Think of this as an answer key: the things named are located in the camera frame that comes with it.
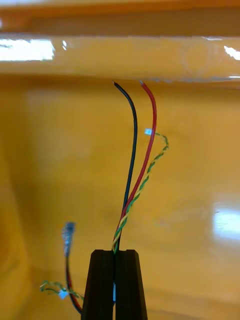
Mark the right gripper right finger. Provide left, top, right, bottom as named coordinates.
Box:
left=115, top=249, right=148, bottom=320

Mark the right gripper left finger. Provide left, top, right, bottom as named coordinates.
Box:
left=81, top=249, right=117, bottom=320

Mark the red black green-yellow wire harness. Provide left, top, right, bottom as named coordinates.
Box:
left=39, top=79, right=170, bottom=315

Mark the yellow-orange plastic bin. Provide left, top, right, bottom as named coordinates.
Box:
left=0, top=0, right=240, bottom=320

